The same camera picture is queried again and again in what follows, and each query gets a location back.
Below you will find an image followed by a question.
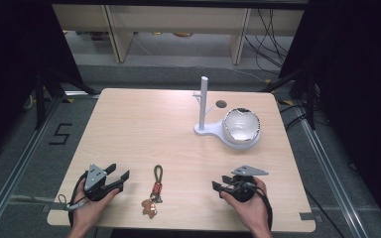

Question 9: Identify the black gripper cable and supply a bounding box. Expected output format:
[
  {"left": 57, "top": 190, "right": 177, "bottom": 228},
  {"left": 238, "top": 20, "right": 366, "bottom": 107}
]
[
  {"left": 241, "top": 182, "right": 274, "bottom": 232},
  {"left": 66, "top": 171, "right": 90, "bottom": 229}
]

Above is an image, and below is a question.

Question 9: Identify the person's left hand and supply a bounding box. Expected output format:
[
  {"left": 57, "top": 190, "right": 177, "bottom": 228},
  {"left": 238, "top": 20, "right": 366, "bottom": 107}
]
[{"left": 70, "top": 185, "right": 120, "bottom": 231}]

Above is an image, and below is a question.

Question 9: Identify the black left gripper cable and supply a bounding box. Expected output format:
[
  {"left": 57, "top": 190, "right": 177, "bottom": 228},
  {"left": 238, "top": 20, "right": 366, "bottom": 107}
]
[{"left": 66, "top": 171, "right": 90, "bottom": 229}]

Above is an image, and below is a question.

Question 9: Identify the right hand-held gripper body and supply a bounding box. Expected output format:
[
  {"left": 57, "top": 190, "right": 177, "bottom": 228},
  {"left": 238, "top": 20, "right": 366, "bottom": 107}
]
[{"left": 225, "top": 165, "right": 269, "bottom": 203}]

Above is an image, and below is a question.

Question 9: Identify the keychain with gingerbread charm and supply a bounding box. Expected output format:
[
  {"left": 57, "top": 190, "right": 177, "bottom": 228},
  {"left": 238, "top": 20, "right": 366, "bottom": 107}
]
[{"left": 141, "top": 164, "right": 165, "bottom": 220}]

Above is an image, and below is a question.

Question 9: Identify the bundle of black cables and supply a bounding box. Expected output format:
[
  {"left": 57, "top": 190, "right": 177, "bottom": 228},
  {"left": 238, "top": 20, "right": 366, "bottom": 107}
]
[{"left": 243, "top": 8, "right": 296, "bottom": 75}]

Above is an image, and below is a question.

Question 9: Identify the grey tape strip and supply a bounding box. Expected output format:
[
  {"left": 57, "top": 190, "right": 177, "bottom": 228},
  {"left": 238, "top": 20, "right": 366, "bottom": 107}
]
[{"left": 299, "top": 211, "right": 323, "bottom": 223}]

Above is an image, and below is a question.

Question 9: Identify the white key holder stand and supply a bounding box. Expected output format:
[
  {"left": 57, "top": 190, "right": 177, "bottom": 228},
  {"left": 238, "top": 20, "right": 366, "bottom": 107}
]
[{"left": 192, "top": 75, "right": 262, "bottom": 152}]

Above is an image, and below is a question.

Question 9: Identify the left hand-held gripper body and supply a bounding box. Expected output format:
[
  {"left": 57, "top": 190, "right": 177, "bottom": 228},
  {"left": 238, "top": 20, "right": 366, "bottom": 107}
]
[{"left": 83, "top": 163, "right": 124, "bottom": 202}]

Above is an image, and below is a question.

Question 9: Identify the grey wrist strap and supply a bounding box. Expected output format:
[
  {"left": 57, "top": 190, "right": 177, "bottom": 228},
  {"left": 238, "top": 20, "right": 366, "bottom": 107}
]
[{"left": 58, "top": 193, "right": 87, "bottom": 213}]

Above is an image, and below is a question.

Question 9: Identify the black metal stand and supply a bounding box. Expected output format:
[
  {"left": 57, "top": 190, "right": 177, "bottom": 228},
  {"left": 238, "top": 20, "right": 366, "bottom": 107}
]
[
  {"left": 33, "top": 65, "right": 97, "bottom": 131},
  {"left": 260, "top": 68, "right": 318, "bottom": 131}
]

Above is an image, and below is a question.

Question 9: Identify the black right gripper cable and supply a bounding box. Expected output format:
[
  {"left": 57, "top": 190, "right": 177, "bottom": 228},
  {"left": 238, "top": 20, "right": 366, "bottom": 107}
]
[{"left": 241, "top": 182, "right": 274, "bottom": 232}]

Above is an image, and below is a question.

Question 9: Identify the silver bowl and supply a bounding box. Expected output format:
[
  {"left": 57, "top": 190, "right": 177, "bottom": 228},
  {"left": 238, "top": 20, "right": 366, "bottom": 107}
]
[{"left": 221, "top": 107, "right": 262, "bottom": 145}]

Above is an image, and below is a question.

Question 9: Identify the black curtain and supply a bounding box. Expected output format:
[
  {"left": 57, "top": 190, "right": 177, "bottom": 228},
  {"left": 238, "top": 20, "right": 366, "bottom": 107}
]
[
  {"left": 0, "top": 0, "right": 85, "bottom": 167},
  {"left": 279, "top": 0, "right": 381, "bottom": 229}
]

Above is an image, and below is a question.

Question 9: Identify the aluminium floor rail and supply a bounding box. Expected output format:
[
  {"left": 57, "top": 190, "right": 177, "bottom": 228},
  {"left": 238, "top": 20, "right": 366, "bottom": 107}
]
[
  {"left": 0, "top": 94, "right": 64, "bottom": 238},
  {"left": 290, "top": 98, "right": 369, "bottom": 238}
]

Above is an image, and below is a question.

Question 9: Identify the person's right hand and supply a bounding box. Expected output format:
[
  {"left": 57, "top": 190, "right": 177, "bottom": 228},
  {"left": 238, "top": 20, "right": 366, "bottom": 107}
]
[{"left": 219, "top": 177, "right": 273, "bottom": 234}]

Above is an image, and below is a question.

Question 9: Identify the white floor cable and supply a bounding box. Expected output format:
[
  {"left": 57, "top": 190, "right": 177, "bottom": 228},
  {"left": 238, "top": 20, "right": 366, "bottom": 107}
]
[{"left": 224, "top": 65, "right": 270, "bottom": 84}]

